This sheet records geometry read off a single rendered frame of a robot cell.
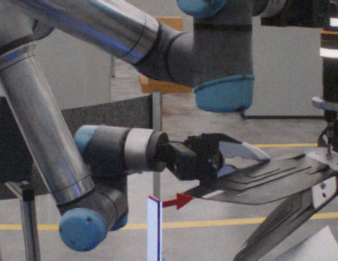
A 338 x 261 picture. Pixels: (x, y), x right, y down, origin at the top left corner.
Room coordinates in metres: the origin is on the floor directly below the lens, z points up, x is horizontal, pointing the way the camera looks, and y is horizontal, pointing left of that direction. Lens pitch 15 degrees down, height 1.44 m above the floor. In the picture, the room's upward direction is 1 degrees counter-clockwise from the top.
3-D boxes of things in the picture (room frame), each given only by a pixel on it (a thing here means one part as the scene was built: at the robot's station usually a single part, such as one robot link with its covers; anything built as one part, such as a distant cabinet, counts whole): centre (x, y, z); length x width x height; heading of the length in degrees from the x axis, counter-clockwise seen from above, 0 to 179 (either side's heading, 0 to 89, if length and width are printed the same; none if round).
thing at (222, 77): (0.70, -0.11, 1.36); 0.11 x 0.08 x 0.11; 28
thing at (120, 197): (1.00, 0.05, 1.08); 0.11 x 0.08 x 0.11; 167
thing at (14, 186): (1.25, 0.28, 1.04); 0.24 x 0.03 x 0.03; 28
